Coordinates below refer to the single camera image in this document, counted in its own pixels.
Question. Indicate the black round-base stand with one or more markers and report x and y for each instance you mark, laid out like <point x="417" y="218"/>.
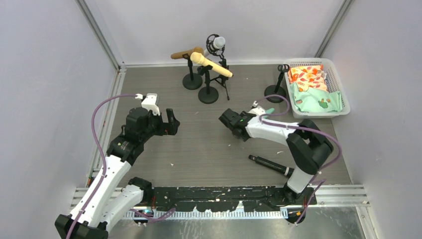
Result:
<point x="192" y="81"/>
<point x="207" y="94"/>
<point x="276" y="93"/>

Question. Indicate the white plastic basket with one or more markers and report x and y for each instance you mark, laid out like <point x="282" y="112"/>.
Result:
<point x="333" y="84"/>

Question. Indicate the black tripod shock-mount stand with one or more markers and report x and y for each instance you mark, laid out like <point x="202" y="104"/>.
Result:
<point x="222" y="79"/>

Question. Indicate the black microphone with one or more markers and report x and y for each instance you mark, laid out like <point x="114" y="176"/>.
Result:
<point x="286" y="171"/>

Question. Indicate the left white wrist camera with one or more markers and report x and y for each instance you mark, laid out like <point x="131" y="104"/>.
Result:
<point x="149" y="102"/>

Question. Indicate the aluminium corner post left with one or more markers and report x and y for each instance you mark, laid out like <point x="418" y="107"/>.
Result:
<point x="96" y="22"/>

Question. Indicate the white microphone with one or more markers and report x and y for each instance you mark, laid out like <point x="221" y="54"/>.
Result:
<point x="215" y="46"/>

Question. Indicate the aluminium corner post right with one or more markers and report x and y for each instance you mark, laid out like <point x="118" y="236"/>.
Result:
<point x="334" y="27"/>

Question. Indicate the green microphone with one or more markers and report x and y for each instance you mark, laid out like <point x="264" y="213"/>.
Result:
<point x="270" y="111"/>

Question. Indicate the gold microphone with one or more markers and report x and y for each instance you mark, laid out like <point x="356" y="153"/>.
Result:
<point x="187" y="53"/>

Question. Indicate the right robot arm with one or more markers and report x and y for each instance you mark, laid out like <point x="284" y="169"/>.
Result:
<point x="308" y="148"/>

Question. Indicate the green patterned cloth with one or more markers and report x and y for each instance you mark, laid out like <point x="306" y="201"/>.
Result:
<point x="316" y="100"/>

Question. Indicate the aluminium corner post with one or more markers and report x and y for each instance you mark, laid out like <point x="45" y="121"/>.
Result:
<point x="334" y="27"/>
<point x="96" y="22"/>

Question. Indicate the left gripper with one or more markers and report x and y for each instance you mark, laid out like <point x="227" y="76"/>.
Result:
<point x="165" y="124"/>

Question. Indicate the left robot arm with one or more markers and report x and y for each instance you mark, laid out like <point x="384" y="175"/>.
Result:
<point x="96" y="214"/>

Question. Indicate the cream yellow microphone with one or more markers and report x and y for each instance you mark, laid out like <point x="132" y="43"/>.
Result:
<point x="201" y="60"/>

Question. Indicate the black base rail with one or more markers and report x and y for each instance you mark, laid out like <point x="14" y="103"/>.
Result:
<point x="223" y="199"/>

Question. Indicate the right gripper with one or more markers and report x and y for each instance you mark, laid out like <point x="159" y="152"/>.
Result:
<point x="227" y="118"/>

